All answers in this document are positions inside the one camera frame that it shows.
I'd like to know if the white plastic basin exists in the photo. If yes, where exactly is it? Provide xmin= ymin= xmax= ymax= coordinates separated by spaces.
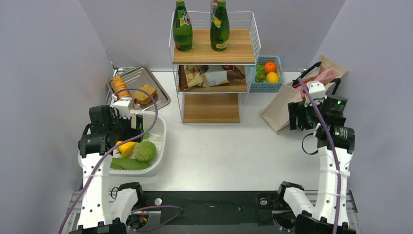
xmin=78 ymin=106 xmax=166 ymax=176

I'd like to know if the pink plastic grocery bag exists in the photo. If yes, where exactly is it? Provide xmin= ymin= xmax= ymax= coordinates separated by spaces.
xmin=295 ymin=69 xmax=337 ymax=100

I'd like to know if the right green glass bottle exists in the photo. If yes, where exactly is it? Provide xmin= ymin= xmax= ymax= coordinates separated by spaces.
xmin=210 ymin=0 xmax=230 ymax=51

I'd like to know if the orange fruit in basket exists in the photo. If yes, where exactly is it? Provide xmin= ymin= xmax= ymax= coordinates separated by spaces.
xmin=263 ymin=62 xmax=277 ymax=74

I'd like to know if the yellow bell pepper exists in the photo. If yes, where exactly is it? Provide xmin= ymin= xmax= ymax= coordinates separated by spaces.
xmin=116 ymin=141 xmax=137 ymax=158

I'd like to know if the metal tray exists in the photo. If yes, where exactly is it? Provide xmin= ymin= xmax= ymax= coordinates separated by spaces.
xmin=106 ymin=66 xmax=170 ymax=109

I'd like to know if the green cabbage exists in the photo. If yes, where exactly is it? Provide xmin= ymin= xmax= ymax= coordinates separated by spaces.
xmin=133 ymin=141 xmax=156 ymax=163

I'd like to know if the blue plastic basket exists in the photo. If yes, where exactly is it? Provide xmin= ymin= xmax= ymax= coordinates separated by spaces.
xmin=245 ymin=55 xmax=285 ymax=93

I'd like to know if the green leafy vegetable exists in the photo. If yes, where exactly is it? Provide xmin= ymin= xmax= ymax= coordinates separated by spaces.
xmin=110 ymin=157 xmax=150 ymax=170

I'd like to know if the green glass bottle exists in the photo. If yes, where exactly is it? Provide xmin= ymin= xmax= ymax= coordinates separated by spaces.
xmin=172 ymin=0 xmax=193 ymax=51
xmin=210 ymin=0 xmax=230 ymax=51

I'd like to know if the beige canvas tote bag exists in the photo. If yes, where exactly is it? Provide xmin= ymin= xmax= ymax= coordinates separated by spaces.
xmin=260 ymin=54 xmax=348 ymax=134

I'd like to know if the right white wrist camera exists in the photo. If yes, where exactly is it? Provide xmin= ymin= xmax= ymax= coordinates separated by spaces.
xmin=304 ymin=81 xmax=326 ymax=107

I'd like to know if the white brown snack bag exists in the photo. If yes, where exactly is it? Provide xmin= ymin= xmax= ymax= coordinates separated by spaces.
xmin=178 ymin=65 xmax=230 ymax=91

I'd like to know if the left green glass bottle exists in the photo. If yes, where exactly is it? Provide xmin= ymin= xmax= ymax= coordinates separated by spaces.
xmin=172 ymin=0 xmax=193 ymax=51

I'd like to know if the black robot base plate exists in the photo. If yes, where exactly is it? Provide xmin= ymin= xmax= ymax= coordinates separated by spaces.
xmin=144 ymin=191 xmax=295 ymax=228

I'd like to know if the yellow lemon in basket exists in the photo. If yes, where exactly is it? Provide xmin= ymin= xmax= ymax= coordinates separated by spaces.
xmin=266 ymin=72 xmax=280 ymax=83

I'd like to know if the green grapes bunch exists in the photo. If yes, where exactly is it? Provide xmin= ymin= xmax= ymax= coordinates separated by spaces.
xmin=254 ymin=64 xmax=266 ymax=82

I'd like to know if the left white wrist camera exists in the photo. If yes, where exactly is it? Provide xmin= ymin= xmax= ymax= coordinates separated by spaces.
xmin=110 ymin=94 xmax=133 ymax=119

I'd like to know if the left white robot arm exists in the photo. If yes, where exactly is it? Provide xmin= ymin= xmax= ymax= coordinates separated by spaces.
xmin=73 ymin=104 xmax=145 ymax=234

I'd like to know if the white wire shelf rack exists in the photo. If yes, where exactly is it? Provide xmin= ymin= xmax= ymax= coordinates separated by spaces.
xmin=169 ymin=11 xmax=261 ymax=124

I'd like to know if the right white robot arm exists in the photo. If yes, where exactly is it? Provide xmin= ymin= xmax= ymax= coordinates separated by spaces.
xmin=275 ymin=95 xmax=356 ymax=234

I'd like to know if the slice of brown bread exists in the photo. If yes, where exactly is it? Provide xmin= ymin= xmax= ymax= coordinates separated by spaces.
xmin=132 ymin=84 xmax=157 ymax=105

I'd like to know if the stack of round crackers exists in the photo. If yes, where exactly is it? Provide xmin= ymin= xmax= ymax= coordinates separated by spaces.
xmin=113 ymin=76 xmax=132 ymax=99

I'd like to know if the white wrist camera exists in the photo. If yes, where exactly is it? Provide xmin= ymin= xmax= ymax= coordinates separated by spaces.
xmin=304 ymin=81 xmax=326 ymax=107
xmin=110 ymin=94 xmax=133 ymax=119

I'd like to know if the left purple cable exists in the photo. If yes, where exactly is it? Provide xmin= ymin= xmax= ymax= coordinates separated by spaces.
xmin=57 ymin=88 xmax=159 ymax=234

